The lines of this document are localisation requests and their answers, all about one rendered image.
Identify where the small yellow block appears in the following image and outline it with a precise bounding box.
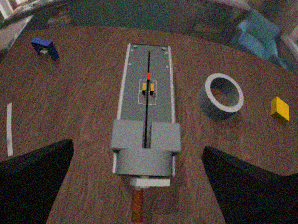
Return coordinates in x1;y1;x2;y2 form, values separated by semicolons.
270;96;289;124

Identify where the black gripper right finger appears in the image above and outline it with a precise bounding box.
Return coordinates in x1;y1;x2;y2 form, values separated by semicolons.
202;147;298;224

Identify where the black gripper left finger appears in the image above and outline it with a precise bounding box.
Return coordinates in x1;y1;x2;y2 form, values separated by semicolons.
0;139;74;224

